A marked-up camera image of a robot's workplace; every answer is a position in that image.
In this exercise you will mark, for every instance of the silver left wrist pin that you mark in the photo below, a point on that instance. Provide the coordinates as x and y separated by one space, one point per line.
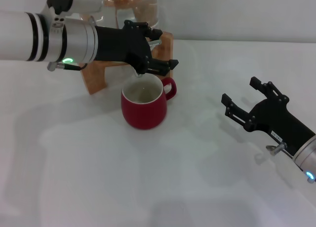
92 20

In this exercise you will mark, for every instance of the glass water dispenser jar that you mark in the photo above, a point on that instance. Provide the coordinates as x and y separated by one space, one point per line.
145 12

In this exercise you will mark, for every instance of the wooden dispenser stand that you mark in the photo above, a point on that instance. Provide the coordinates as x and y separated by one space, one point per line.
164 51

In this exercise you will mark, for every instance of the chrome faucet with lever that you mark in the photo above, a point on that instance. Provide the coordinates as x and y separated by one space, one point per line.
155 42

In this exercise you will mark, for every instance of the red ceramic cup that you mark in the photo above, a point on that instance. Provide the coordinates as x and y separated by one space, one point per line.
144 116

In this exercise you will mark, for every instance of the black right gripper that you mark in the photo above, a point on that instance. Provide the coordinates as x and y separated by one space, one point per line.
276 124

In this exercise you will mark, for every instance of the silver black wrist camera box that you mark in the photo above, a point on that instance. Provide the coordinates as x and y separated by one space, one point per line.
81 1

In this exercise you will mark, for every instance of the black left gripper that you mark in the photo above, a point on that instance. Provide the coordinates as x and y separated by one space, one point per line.
118 45

